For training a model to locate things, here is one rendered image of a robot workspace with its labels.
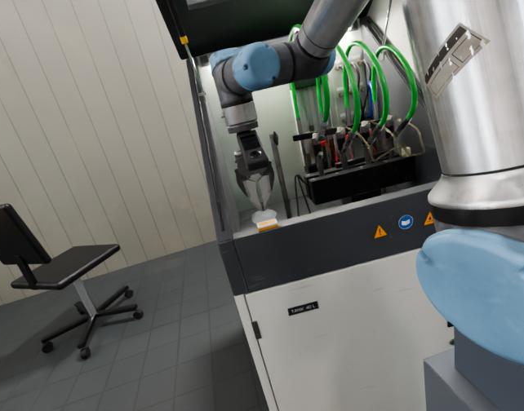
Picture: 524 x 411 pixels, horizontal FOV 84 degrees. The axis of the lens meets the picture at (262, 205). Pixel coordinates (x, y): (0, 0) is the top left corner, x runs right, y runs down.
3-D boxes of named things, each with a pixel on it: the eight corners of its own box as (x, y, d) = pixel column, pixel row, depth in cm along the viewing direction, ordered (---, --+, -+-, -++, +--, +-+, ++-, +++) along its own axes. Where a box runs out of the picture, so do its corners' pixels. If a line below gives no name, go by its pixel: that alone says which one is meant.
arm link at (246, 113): (255, 100, 62) (218, 109, 62) (259, 122, 64) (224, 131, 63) (252, 102, 69) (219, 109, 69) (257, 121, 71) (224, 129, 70)
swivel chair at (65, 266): (73, 311, 243) (9, 192, 209) (153, 286, 250) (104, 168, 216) (25, 379, 179) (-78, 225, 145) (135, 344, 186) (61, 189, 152)
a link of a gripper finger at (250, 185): (261, 205, 77) (253, 171, 74) (264, 212, 71) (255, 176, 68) (250, 208, 77) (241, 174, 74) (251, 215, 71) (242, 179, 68)
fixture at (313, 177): (318, 225, 95) (310, 181, 90) (310, 214, 105) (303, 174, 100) (417, 199, 96) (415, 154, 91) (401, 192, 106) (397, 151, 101)
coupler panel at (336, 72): (342, 134, 117) (330, 50, 107) (339, 134, 120) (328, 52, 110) (373, 127, 117) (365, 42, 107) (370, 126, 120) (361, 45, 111)
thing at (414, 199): (248, 293, 76) (233, 239, 71) (247, 284, 80) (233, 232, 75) (473, 234, 78) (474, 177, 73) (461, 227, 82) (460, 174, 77)
